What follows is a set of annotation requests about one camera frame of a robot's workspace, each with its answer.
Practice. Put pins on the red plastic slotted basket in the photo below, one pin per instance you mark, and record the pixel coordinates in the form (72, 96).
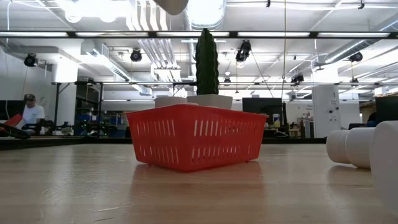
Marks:
(183, 141)

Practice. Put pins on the black ceiling lamp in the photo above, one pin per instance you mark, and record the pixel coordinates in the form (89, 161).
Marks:
(136, 55)
(297, 78)
(243, 51)
(355, 57)
(227, 81)
(30, 60)

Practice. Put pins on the green cactus plant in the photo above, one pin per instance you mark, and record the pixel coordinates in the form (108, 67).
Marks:
(206, 62)

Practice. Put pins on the black computer monitor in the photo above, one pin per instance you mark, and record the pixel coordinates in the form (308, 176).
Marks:
(261, 107)
(9, 107)
(387, 109)

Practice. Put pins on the blue storage bin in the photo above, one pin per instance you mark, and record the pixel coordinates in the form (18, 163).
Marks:
(115, 120)
(83, 118)

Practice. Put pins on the black benchtop robot equipment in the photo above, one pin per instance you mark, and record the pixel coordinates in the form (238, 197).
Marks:
(90, 127)

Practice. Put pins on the white square column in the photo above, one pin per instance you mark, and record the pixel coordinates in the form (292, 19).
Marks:
(326, 110)

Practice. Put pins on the person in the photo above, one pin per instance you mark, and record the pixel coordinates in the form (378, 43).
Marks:
(32, 113)
(372, 121)

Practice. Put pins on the red and black device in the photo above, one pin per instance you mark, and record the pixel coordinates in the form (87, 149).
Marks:
(14, 119)

